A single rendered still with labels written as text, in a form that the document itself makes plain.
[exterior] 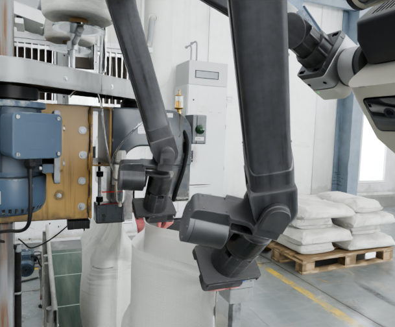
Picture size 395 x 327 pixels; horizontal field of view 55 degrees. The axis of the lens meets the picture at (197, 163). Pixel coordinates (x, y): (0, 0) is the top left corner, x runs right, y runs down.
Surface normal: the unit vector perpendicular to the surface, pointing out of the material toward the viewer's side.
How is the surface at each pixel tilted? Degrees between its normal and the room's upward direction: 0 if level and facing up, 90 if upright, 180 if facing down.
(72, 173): 90
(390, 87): 130
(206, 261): 44
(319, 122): 90
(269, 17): 118
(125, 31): 103
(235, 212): 32
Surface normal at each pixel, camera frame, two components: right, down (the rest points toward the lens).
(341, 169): -0.92, 0.00
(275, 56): 0.10, 0.55
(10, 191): 0.43, 0.11
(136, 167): 0.26, 0.30
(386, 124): -0.73, 0.64
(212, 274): 0.32, -0.65
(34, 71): 0.84, 0.07
